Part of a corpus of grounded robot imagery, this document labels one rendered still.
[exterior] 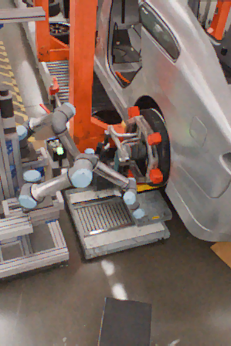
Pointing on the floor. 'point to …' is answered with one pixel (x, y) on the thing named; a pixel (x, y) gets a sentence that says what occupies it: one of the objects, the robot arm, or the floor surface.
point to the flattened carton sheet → (230, 252)
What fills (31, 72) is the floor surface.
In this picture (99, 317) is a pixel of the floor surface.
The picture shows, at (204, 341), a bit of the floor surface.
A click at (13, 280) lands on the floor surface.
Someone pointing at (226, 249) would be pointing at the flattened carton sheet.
